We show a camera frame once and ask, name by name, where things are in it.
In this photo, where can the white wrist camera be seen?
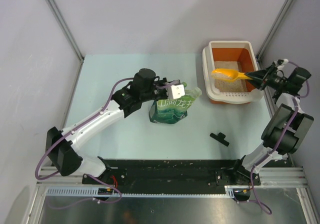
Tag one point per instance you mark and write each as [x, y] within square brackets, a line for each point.
[280, 64]
[175, 91]

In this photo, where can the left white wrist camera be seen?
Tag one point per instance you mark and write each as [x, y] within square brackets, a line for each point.
[175, 91]

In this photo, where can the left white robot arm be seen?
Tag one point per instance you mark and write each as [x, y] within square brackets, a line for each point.
[63, 147]

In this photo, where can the aluminium frame post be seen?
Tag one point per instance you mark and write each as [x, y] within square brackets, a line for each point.
[286, 7]
[55, 10]

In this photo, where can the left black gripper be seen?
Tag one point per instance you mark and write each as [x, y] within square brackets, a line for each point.
[163, 83]

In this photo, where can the orange plastic scoop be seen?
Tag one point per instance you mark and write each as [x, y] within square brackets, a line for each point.
[228, 75]

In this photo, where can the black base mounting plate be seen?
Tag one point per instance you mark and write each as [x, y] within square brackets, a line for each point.
[222, 172]

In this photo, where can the right aluminium frame post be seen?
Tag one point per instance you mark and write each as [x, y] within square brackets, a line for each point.
[286, 7]

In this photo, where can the green litter bag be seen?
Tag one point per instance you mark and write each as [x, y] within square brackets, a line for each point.
[171, 111]

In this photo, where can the aluminium extrusion rail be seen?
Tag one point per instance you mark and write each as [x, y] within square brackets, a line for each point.
[268, 177]

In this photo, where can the black bag clip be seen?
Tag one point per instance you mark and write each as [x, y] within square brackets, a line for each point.
[221, 138]

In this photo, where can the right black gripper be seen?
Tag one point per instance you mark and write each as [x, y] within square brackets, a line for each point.
[262, 78]

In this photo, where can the grey slotted cable duct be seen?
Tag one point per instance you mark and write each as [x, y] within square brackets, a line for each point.
[96, 191]

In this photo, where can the left aluminium frame post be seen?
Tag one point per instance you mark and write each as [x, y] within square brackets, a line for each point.
[55, 10]

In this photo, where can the white orange litter box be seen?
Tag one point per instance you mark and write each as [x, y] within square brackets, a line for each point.
[234, 55]

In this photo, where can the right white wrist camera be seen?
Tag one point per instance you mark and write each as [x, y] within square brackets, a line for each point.
[280, 64]

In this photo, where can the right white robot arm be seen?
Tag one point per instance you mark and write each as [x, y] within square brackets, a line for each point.
[289, 125]

